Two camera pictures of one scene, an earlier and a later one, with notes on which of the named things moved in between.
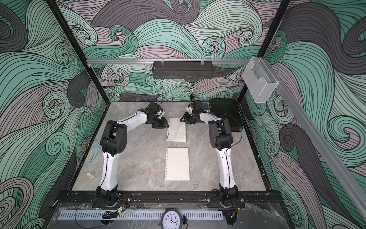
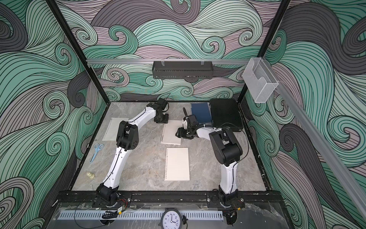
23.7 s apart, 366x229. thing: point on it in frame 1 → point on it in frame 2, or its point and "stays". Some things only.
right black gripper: x=186 y=119 → x=180 y=130
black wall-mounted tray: x=187 y=69 stays
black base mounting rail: x=243 y=198 stays
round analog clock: x=171 y=219 stays
